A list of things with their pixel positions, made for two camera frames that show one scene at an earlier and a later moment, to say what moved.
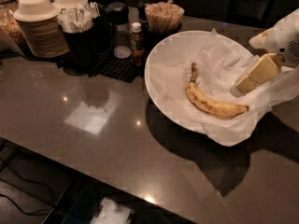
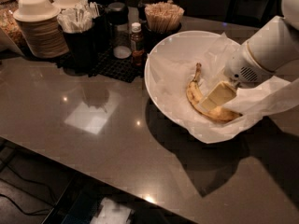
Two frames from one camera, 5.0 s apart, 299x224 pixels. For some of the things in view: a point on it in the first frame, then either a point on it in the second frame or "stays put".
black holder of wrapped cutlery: (77, 23) stays put
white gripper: (285, 40) -> (242, 67)
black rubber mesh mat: (106, 64) stays put
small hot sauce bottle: (137, 51) stays put
